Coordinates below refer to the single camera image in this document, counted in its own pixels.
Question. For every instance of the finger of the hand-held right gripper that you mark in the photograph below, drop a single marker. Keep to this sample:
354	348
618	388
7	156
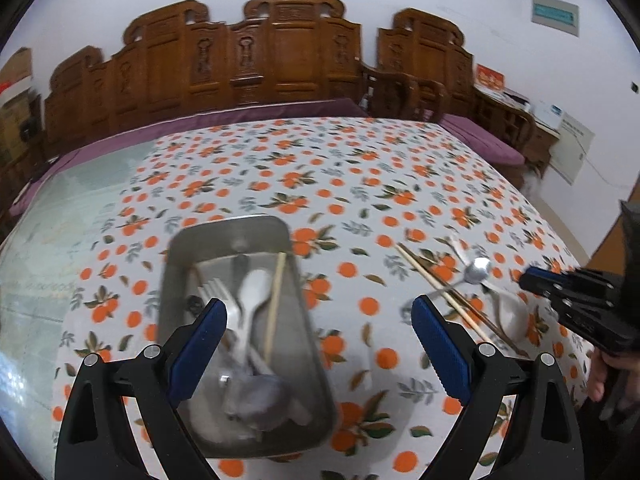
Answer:
542	274
542	290

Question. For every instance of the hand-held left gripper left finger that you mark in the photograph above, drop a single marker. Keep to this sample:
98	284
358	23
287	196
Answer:
195	355

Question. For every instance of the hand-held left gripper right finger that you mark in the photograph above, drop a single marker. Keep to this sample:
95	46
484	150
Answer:
440	355

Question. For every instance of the light wooden chopstick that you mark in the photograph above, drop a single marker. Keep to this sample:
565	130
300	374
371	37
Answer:
275	305
435	280
450	287

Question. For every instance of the white plastic spoon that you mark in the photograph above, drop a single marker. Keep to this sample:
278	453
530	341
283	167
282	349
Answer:
252	287

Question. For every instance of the rectangular metal tray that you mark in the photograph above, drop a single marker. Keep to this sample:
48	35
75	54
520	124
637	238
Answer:
300	340

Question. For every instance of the person's right hand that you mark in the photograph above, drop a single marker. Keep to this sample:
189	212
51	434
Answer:
597	380

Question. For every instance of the clear plastic bag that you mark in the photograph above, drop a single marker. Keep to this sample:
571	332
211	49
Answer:
531	171

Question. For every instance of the wooden side table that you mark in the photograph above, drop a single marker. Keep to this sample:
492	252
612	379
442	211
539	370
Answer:
540	140

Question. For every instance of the purple armchair cushion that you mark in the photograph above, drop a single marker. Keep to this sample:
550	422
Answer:
480	137

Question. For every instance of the white electronic device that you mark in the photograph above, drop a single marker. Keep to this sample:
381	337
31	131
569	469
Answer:
547	114

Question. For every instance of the black and white box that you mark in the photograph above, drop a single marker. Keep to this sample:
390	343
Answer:
515	97

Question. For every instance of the orange print tablecloth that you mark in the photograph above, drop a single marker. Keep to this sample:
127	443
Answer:
350	185

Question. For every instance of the red gift box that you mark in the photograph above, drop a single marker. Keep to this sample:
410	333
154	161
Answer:
490	77

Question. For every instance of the purple sofa cushion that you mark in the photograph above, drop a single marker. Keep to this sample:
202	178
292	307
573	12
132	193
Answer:
225	115

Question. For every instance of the carved wooden armchair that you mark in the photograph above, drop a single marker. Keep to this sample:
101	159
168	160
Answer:
425	55

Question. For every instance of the large cardboard box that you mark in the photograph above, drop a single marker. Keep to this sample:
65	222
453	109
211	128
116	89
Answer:
17	125

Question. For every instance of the carved wooden sofa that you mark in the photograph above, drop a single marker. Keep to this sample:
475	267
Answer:
290	55

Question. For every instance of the small cardboard box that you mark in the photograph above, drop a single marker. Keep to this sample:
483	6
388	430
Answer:
17	67

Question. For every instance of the beige wall cabinet door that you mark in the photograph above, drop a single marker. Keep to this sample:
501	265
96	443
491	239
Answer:
572	147

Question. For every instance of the grey wall panel green label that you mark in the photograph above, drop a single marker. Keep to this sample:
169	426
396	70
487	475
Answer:
555	14

